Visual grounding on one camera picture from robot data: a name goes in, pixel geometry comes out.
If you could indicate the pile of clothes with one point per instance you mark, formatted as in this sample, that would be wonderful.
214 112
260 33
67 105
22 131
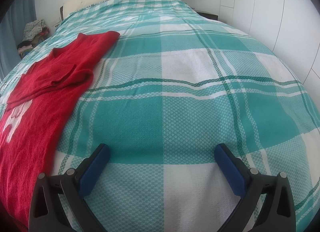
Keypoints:
34 33

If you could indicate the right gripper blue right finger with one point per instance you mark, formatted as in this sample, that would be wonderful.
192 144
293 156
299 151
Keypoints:
278 210

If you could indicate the red sweater with white rabbit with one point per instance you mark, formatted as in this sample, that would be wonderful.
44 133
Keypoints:
37 110

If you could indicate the teal white plaid bedspread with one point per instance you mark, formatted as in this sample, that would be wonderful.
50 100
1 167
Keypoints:
172 87

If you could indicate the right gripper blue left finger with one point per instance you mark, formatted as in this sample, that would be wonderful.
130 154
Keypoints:
46 211

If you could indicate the dark bedside table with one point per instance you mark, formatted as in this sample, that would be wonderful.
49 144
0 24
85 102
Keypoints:
207 15

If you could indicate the blue curtain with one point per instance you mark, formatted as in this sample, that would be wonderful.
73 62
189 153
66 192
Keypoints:
18 15

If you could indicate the white wardrobe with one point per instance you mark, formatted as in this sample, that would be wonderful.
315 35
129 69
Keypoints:
289 28

